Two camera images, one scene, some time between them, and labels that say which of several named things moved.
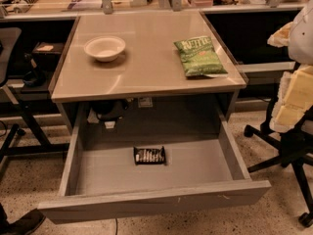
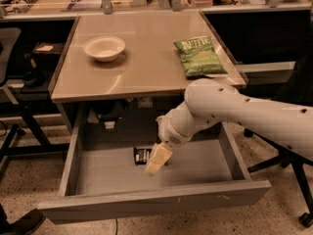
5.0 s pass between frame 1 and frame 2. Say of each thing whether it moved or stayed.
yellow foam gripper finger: moved
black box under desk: stayed
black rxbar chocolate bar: stayed
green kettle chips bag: stayed
